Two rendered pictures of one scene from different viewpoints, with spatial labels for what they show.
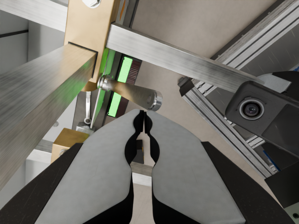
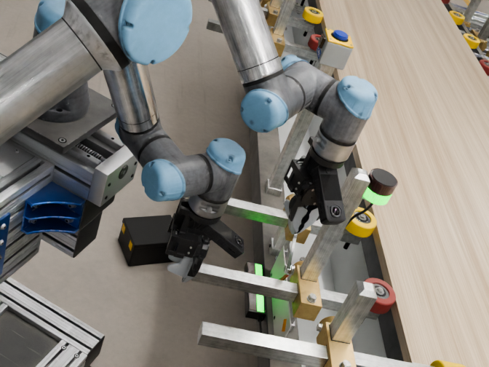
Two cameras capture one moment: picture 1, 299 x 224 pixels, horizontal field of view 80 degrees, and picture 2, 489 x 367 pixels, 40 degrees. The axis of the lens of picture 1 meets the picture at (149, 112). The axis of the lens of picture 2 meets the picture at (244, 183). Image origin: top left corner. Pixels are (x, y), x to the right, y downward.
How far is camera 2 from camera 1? 1.32 m
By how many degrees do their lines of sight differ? 33
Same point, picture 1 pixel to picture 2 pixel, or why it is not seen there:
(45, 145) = (314, 229)
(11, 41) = not seen: hidden behind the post
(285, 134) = (226, 229)
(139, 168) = (241, 212)
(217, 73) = (228, 274)
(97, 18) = (305, 291)
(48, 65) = (324, 253)
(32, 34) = not seen: hidden behind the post
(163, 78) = not seen: outside the picture
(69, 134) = (300, 238)
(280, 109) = (231, 240)
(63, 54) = (319, 266)
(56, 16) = (324, 294)
